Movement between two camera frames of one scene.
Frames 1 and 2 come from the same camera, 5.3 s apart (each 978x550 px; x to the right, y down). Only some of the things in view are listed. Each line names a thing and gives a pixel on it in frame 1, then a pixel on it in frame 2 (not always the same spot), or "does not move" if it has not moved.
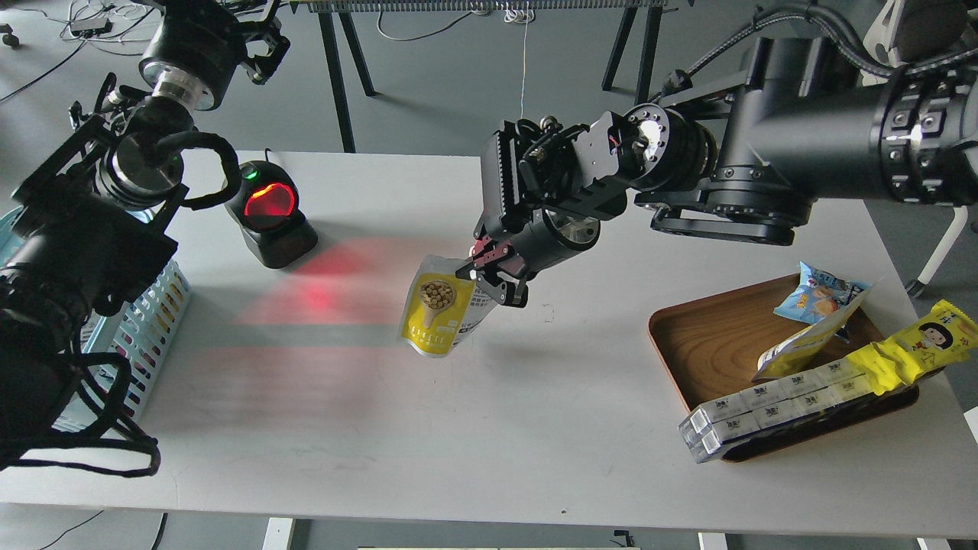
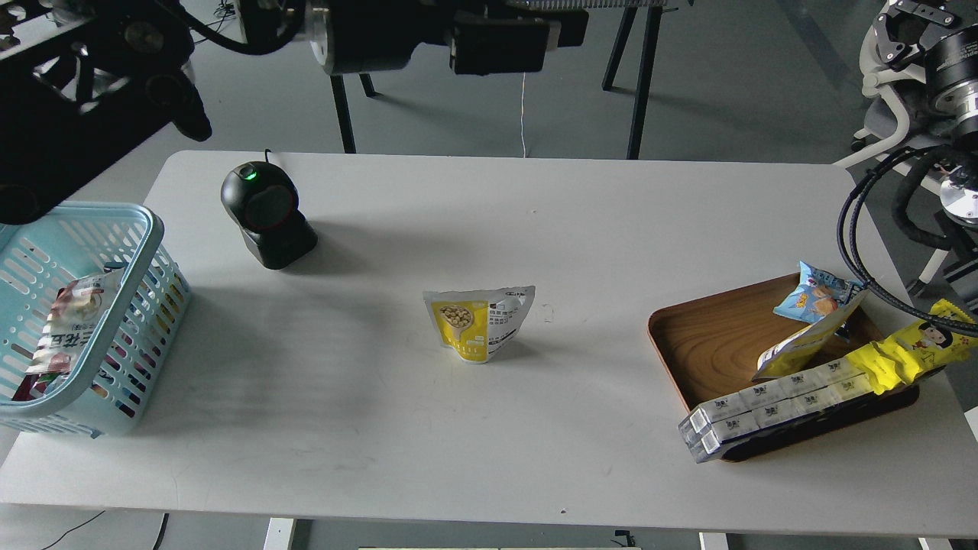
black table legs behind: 336,22 does not move
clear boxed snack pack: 788,396 does not move
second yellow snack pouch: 798,353 does not move
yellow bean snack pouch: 438,309 → 477,325
